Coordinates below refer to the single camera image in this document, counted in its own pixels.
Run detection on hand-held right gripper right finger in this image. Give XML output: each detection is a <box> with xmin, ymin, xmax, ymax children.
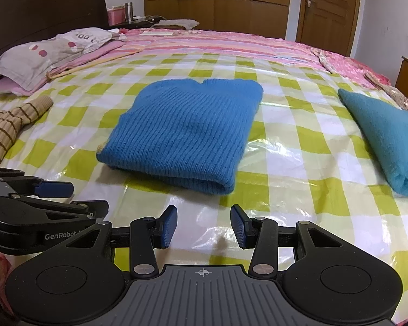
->
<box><xmin>230</xmin><ymin>204</ymin><xmax>342</xmax><ymax>277</ymax></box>

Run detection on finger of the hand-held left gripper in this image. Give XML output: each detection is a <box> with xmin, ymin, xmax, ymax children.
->
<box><xmin>20</xmin><ymin>199</ymin><xmax>110</xmax><ymax>227</ymax></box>
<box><xmin>0</xmin><ymin>166</ymin><xmax>75</xmax><ymax>198</ymax></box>

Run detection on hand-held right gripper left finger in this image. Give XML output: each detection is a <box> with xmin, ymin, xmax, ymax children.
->
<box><xmin>66</xmin><ymin>205</ymin><xmax>178</xmax><ymax>277</ymax></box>

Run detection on blue knit sweater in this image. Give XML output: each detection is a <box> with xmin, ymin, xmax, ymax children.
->
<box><xmin>96</xmin><ymin>78</ymin><xmax>264</xmax><ymax>196</ymax></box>

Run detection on beige brown striped sweater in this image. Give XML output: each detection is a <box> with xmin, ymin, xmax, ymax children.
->
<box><xmin>0</xmin><ymin>95</ymin><xmax>54</xmax><ymax>168</ymax></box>

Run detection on green white checked plastic sheet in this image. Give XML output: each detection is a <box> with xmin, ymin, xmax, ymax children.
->
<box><xmin>0</xmin><ymin>52</ymin><xmax>408</xmax><ymax>320</ymax></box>

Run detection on grey pillow with pink dots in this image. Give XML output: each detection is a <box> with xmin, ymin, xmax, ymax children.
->
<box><xmin>0</xmin><ymin>27</ymin><xmax>125</xmax><ymax>90</ymax></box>

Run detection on teal folded sweater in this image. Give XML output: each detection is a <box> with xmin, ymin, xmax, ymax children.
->
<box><xmin>338</xmin><ymin>88</ymin><xmax>408</xmax><ymax>199</ymax></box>

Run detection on dark wooden headboard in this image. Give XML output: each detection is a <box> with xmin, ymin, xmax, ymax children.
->
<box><xmin>0</xmin><ymin>0</ymin><xmax>110</xmax><ymax>83</ymax></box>

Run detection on pink striped bed sheet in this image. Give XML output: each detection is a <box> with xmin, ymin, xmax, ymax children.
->
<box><xmin>54</xmin><ymin>27</ymin><xmax>391</xmax><ymax>90</ymax></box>

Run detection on pink tissue box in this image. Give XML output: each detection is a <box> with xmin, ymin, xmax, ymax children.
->
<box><xmin>107</xmin><ymin>7</ymin><xmax>126</xmax><ymax>26</ymax></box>

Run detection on pink floral quilt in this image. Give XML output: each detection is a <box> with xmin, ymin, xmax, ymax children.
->
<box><xmin>312</xmin><ymin>49</ymin><xmax>391</xmax><ymax>89</ymax></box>

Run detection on grey cloth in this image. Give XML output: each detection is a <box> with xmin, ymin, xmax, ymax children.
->
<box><xmin>154</xmin><ymin>19</ymin><xmax>200</xmax><ymax>31</ymax></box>

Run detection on beige patterned cloth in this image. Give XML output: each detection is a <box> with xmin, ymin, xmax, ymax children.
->
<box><xmin>364</xmin><ymin>72</ymin><xmax>408</xmax><ymax>123</ymax></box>

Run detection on wooden wardrobe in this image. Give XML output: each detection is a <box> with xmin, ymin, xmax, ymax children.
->
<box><xmin>143</xmin><ymin>0</ymin><xmax>293</xmax><ymax>39</ymax></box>

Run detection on wooden door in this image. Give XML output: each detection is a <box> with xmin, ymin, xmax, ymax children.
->
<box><xmin>296</xmin><ymin>0</ymin><xmax>363</xmax><ymax>57</ymax></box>

